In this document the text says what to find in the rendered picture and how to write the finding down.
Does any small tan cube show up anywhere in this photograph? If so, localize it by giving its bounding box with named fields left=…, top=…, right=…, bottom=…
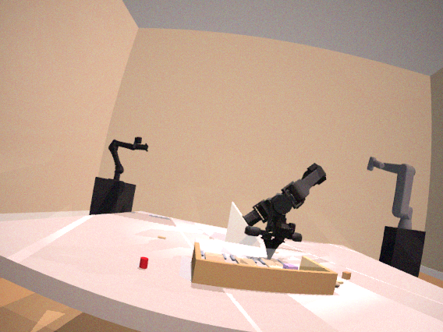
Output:
left=342, top=271, right=351, bottom=280

